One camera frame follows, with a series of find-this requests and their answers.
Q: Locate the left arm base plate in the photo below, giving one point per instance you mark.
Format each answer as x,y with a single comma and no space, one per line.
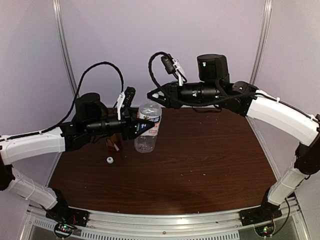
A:
68,222

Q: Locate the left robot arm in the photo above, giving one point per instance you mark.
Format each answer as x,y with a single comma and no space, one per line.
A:
91,119

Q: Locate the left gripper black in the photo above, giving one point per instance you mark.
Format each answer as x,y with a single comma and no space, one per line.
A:
129,128

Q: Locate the clear water bottle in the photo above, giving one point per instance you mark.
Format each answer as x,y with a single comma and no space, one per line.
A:
150,111

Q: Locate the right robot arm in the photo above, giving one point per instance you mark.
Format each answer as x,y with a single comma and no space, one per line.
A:
215,89

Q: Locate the aluminium corner post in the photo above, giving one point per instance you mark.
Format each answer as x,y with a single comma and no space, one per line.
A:
264,32
64,46

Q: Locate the right aluminium corner post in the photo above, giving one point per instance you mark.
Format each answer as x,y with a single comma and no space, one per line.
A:
264,32

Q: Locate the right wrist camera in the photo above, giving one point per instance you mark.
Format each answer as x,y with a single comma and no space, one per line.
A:
173,67

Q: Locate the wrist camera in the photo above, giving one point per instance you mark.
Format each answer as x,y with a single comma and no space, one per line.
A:
124,101
173,67

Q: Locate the left aluminium corner post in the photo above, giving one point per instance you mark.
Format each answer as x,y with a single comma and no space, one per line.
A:
64,46

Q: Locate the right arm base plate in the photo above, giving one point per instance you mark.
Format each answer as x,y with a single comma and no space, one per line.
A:
262,219

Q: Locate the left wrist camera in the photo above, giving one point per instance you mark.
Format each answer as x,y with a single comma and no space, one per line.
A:
124,101

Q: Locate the front aluminium rail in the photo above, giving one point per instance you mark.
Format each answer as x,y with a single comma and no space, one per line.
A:
221,225

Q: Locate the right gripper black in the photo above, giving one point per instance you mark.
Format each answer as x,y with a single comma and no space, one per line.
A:
172,92

